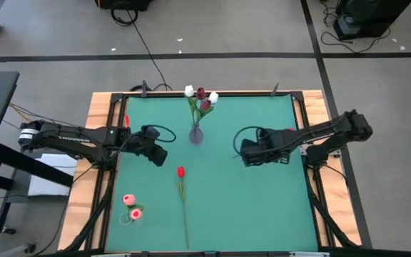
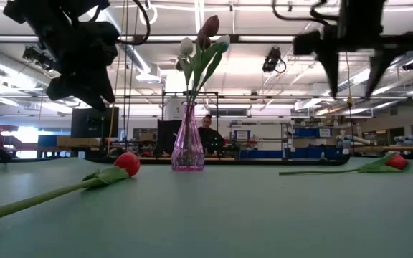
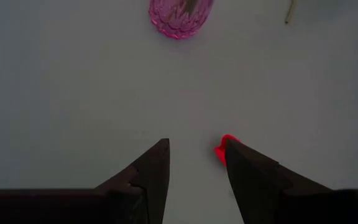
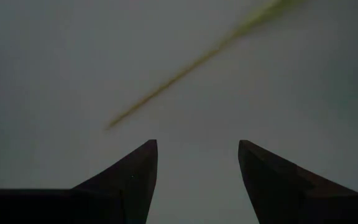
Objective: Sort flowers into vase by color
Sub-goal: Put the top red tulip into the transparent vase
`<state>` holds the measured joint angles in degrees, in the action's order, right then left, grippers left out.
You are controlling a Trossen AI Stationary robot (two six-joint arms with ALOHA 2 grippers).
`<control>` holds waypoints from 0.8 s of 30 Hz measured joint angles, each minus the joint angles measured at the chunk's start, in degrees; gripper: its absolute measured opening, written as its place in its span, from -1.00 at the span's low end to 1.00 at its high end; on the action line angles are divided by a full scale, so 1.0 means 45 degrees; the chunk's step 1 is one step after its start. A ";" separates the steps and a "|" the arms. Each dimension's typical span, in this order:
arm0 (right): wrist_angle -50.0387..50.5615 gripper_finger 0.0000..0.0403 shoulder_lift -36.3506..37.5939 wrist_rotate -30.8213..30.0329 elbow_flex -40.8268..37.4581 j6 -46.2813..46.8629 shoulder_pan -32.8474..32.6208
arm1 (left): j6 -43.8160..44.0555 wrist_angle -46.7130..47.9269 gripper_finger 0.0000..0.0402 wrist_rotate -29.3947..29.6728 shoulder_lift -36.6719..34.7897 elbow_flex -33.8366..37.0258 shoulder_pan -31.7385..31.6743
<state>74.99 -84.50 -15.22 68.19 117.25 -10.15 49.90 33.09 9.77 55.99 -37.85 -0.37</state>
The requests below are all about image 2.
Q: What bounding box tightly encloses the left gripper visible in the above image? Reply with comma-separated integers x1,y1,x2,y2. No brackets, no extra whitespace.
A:
46,21,120,111

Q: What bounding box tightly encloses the person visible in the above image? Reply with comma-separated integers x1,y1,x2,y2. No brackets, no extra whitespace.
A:
196,113,225,157

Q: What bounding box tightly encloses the shelf with blue bins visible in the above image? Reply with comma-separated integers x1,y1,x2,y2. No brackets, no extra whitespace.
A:
280,121,336,160

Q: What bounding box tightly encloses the black monitor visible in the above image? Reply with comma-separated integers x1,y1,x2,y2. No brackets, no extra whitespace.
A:
156,119,183,156
70,106,120,139

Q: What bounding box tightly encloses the white and blue tulip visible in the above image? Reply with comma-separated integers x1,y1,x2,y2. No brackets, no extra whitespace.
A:
191,34,232,103

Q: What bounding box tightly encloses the black mounted device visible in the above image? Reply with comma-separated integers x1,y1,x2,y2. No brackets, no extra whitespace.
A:
22,45,57,72

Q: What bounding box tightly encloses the black overhead camera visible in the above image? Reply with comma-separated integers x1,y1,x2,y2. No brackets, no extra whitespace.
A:
262,46,287,75

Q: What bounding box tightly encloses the wooden work table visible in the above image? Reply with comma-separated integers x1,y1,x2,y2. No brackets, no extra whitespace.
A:
349,144,413,153

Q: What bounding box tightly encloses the yellow hanging cable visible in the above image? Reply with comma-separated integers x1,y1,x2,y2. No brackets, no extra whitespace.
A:
106,46,123,156

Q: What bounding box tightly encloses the black aluminium rig frame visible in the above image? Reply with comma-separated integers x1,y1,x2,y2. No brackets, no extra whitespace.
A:
0,34,413,166

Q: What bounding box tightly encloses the green table mat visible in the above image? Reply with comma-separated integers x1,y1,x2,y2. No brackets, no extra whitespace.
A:
0,157,413,258

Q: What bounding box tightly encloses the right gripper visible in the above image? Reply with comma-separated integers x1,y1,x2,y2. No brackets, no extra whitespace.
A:
292,0,413,99

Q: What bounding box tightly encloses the purple glass vase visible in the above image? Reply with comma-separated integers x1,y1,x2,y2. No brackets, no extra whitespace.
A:
171,101,206,172

